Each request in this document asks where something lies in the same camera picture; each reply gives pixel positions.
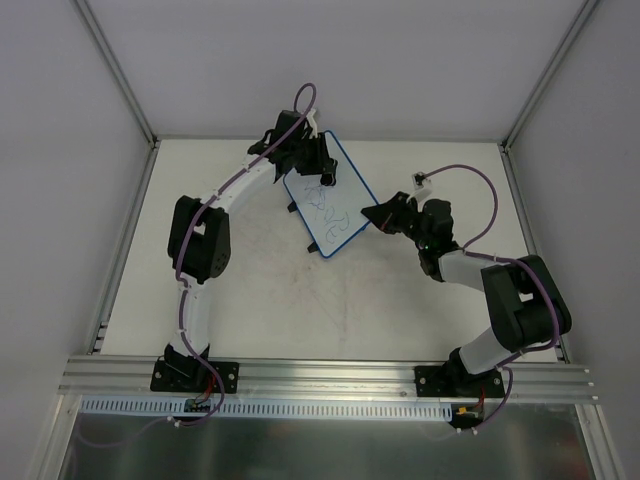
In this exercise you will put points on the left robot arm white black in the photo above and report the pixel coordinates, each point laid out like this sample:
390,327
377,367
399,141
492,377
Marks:
200,242

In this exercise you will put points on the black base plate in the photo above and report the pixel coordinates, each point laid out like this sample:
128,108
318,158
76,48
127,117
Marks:
225,375
432,382

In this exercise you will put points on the black whiteboard eraser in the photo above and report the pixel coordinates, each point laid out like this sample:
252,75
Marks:
328,180

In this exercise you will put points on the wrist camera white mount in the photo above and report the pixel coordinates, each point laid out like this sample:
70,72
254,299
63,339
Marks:
422,187
310,129

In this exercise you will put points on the aluminium frame post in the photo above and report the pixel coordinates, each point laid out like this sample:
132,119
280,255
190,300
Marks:
560,54
101,42

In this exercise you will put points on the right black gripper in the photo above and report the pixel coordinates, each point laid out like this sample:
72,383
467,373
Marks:
400,215

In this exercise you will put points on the blue framed whiteboard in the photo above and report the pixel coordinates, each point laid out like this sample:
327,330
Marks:
334,213

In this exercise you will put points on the white slotted cable duct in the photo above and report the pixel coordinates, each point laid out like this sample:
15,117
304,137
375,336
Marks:
269,408

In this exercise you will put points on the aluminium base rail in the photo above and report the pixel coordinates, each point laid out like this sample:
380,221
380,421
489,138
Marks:
373,381

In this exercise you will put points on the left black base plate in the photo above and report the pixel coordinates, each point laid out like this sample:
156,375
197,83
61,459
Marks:
225,375

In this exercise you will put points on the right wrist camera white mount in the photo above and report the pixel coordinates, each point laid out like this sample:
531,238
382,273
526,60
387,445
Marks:
422,187

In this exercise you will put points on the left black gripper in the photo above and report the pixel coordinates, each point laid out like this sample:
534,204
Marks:
316,156

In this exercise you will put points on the right aluminium frame post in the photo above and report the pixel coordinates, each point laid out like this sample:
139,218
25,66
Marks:
560,54

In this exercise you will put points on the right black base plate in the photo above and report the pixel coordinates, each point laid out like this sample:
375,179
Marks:
432,382

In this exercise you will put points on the left aluminium frame post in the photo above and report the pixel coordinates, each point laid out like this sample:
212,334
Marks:
101,42

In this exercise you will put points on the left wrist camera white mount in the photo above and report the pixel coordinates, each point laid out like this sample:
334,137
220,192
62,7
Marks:
310,129

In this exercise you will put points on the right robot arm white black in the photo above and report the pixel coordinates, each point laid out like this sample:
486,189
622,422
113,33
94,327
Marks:
525,307

